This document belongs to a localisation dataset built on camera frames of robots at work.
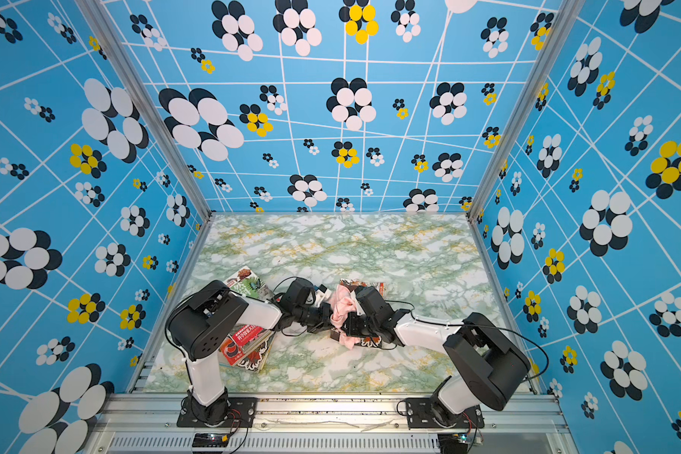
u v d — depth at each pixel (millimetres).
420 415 722
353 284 988
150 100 865
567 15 682
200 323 503
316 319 813
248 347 812
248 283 926
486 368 432
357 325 771
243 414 736
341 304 844
